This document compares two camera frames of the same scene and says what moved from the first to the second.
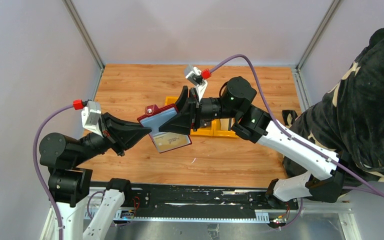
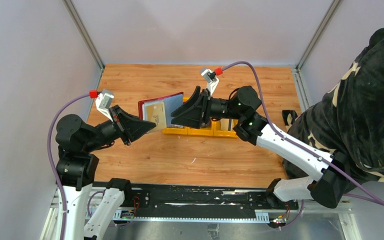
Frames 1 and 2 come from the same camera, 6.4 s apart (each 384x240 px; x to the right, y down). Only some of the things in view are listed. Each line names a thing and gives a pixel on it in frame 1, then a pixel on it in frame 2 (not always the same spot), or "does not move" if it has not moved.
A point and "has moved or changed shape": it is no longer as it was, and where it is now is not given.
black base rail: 139,203 does not move
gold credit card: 167,140 -> 155,113
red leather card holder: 163,141 has moved or changed shape
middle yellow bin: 207,131 does not move
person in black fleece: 361,117 does not move
